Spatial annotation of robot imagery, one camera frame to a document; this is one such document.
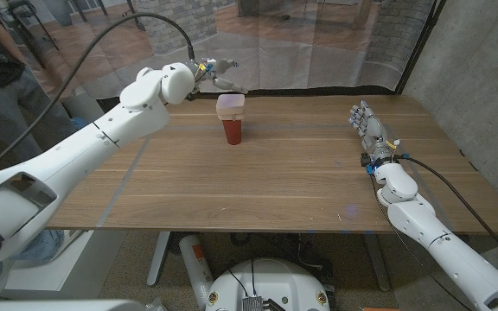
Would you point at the red plastic cup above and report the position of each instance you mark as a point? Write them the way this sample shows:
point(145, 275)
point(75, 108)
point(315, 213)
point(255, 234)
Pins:
point(232, 134)

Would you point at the black backdrop stand pole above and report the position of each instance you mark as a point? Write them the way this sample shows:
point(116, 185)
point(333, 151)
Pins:
point(417, 52)

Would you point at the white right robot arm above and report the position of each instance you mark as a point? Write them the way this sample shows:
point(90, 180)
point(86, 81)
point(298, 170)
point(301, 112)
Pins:
point(456, 259)

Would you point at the white cylinder with orange label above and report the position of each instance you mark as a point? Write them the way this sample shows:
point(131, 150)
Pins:
point(195, 263)

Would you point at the seated person in blue jeans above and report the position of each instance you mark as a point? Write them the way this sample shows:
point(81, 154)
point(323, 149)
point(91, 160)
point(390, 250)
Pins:
point(46, 246)

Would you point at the white round robot torso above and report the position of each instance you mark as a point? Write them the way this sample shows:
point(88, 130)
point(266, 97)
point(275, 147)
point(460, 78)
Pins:
point(275, 281)

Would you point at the printed room backdrop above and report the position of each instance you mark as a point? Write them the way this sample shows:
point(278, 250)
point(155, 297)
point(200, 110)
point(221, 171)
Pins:
point(296, 47)

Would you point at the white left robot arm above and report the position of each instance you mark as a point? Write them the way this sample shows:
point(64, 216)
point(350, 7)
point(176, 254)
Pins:
point(72, 160)

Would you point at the white table leg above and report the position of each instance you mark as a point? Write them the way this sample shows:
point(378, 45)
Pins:
point(158, 259)
point(378, 263)

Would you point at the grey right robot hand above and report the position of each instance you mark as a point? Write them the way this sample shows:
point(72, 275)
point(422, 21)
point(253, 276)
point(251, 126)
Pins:
point(374, 133)

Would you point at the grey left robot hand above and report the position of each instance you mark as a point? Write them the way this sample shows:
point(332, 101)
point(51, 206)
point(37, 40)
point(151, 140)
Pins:
point(212, 69)

